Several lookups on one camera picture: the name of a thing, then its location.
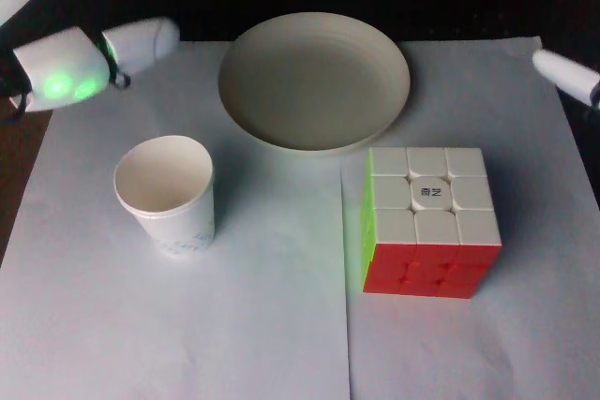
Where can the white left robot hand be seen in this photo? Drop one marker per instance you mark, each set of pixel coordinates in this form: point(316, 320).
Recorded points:
point(61, 72)

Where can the white paper sheet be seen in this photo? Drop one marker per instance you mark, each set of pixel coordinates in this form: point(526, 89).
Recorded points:
point(469, 339)
point(187, 315)

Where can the round beige plate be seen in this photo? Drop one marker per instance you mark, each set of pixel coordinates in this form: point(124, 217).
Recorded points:
point(314, 86)

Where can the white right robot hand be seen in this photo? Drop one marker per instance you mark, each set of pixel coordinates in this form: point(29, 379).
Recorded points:
point(567, 74)

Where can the white paper cup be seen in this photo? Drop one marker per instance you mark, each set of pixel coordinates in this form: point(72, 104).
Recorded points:
point(164, 180)

